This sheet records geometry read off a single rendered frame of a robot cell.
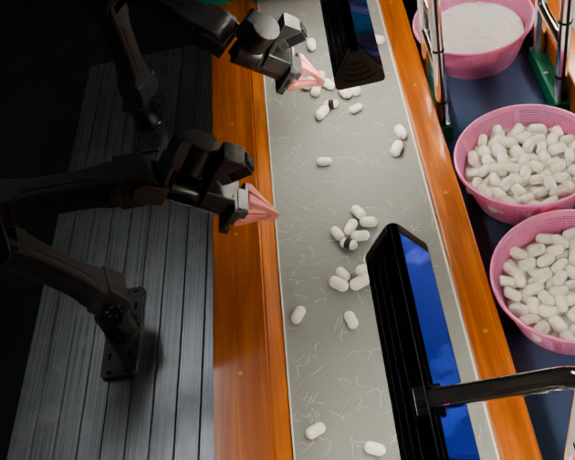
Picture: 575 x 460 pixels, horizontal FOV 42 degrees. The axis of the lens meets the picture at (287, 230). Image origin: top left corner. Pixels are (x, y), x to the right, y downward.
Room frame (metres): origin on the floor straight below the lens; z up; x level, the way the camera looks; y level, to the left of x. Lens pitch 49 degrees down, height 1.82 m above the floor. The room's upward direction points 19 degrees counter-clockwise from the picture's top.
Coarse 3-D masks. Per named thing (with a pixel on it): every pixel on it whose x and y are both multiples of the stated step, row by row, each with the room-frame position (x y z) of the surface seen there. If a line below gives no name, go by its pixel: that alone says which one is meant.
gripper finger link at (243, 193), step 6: (246, 186) 0.91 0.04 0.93; (252, 186) 0.92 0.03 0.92; (240, 192) 0.90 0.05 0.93; (246, 192) 0.90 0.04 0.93; (252, 192) 0.90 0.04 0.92; (258, 192) 0.91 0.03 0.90; (240, 198) 0.88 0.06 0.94; (246, 198) 0.88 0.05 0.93; (258, 198) 0.90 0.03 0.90; (264, 198) 0.91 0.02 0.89; (240, 204) 0.87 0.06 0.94; (246, 204) 0.87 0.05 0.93; (270, 204) 0.90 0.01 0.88; (246, 210) 0.86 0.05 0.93; (252, 210) 0.91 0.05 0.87; (258, 210) 0.91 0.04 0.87; (276, 210) 0.89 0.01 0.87; (240, 216) 0.86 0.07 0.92
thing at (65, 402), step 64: (192, 64) 1.67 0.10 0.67; (128, 128) 1.50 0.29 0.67; (192, 128) 1.42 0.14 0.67; (128, 256) 1.09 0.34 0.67; (192, 256) 1.03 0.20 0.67; (64, 320) 0.98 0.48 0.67; (192, 320) 0.87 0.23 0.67; (64, 384) 0.83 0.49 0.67; (128, 384) 0.78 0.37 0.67; (192, 384) 0.74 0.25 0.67; (64, 448) 0.70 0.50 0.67; (128, 448) 0.66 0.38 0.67; (192, 448) 0.62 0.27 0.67
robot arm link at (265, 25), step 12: (228, 12) 1.33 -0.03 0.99; (252, 12) 1.25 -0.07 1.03; (240, 24) 1.24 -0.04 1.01; (252, 24) 1.23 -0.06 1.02; (264, 24) 1.23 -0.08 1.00; (276, 24) 1.24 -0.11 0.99; (204, 36) 1.27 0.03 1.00; (240, 36) 1.25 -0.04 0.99; (252, 36) 1.22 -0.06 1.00; (264, 36) 1.21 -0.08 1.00; (276, 36) 1.22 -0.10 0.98; (216, 48) 1.26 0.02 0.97; (252, 48) 1.23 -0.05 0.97; (264, 48) 1.22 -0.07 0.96
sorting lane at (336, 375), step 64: (320, 64) 1.40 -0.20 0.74; (384, 64) 1.33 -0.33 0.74; (320, 128) 1.20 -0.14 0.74; (384, 128) 1.13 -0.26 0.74; (320, 192) 1.02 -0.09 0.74; (384, 192) 0.96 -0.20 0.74; (320, 256) 0.86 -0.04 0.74; (320, 320) 0.73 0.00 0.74; (448, 320) 0.65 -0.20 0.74; (320, 384) 0.61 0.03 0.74; (384, 384) 0.58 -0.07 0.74; (320, 448) 0.51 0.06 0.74
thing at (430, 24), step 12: (420, 0) 1.26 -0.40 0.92; (432, 0) 1.12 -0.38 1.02; (420, 12) 1.27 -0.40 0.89; (432, 12) 1.12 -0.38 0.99; (420, 24) 1.27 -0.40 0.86; (432, 24) 1.12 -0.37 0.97; (420, 36) 1.27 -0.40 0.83; (432, 36) 1.12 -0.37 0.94; (432, 48) 1.12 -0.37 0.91; (432, 60) 1.16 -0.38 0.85; (432, 72) 1.26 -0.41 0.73; (444, 72) 1.12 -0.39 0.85; (432, 84) 1.24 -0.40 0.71; (444, 84) 1.11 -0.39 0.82; (432, 96) 1.21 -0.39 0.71; (444, 96) 1.11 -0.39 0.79; (444, 108) 1.11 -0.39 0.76; (444, 120) 1.11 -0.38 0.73; (444, 132) 1.10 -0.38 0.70
